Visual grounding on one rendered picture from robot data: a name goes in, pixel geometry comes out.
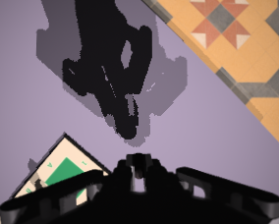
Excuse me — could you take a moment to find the green and cream chessboard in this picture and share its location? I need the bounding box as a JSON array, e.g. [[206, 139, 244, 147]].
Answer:
[[15, 138, 108, 205]]

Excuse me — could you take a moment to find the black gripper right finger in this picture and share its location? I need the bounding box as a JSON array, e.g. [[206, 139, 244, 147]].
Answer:
[[143, 153, 279, 224]]

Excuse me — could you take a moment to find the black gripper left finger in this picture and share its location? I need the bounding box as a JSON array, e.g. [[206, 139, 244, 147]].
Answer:
[[0, 154, 136, 224]]

